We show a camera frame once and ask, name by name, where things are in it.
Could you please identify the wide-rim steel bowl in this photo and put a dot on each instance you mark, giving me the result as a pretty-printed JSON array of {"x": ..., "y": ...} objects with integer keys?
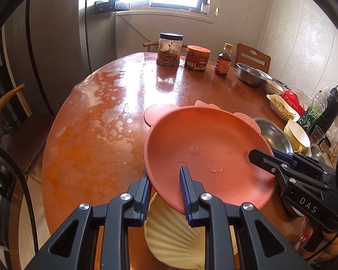
[{"x": 274, "y": 136}]

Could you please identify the brown sauce bottle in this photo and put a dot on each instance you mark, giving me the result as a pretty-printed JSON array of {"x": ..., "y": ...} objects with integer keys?
[{"x": 224, "y": 61}]

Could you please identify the red tissue pack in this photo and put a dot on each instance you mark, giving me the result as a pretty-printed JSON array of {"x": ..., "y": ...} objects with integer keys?
[{"x": 293, "y": 101}]

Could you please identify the clear jar black lid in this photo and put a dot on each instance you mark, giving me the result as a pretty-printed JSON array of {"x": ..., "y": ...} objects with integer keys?
[{"x": 169, "y": 49}]

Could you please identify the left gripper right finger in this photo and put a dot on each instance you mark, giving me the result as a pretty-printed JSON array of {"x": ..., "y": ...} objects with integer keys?
[{"x": 235, "y": 232}]

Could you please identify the yellow shell-shaped plate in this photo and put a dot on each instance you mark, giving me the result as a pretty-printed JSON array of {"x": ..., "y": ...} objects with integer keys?
[{"x": 171, "y": 240}]

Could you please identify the yellow handled bowl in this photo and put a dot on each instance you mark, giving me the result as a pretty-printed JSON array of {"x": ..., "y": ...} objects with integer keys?
[{"x": 297, "y": 137}]

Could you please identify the white ceramic bowl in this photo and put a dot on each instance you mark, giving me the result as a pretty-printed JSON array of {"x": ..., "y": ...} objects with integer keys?
[{"x": 272, "y": 88}]

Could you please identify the wooden chair back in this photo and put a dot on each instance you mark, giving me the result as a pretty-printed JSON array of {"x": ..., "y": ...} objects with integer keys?
[{"x": 252, "y": 57}]

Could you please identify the small steel bowl far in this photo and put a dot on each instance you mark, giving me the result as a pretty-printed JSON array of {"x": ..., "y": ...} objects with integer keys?
[{"x": 249, "y": 75}]

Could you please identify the white dish with food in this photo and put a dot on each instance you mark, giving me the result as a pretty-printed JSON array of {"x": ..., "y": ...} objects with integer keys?
[{"x": 282, "y": 108}]

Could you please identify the red lidded jar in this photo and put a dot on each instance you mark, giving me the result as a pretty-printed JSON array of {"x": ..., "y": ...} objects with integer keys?
[{"x": 196, "y": 58}]

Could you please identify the green drink bottle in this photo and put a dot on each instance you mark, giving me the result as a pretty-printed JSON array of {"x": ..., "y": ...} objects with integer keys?
[{"x": 314, "y": 110}]

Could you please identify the grey refrigerator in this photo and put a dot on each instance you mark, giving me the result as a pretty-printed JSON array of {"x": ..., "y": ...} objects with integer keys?
[{"x": 51, "y": 49}]

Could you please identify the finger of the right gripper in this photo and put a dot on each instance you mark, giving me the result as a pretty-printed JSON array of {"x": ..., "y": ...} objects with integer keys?
[
  {"x": 276, "y": 166},
  {"x": 302, "y": 163}
]

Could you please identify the pink bear plate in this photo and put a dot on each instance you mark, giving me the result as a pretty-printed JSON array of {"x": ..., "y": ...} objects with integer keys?
[{"x": 214, "y": 144}]

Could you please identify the wooden armchair left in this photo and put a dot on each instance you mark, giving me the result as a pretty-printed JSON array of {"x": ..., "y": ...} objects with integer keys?
[{"x": 28, "y": 135}]

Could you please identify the clear plastic cup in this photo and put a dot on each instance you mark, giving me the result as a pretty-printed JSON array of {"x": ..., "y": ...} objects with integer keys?
[{"x": 317, "y": 135}]

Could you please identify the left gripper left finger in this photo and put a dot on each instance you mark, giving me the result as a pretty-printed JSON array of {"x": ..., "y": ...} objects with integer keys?
[{"x": 97, "y": 231}]

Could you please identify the black thermos flask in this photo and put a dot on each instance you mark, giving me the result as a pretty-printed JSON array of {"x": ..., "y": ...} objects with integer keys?
[{"x": 331, "y": 112}]

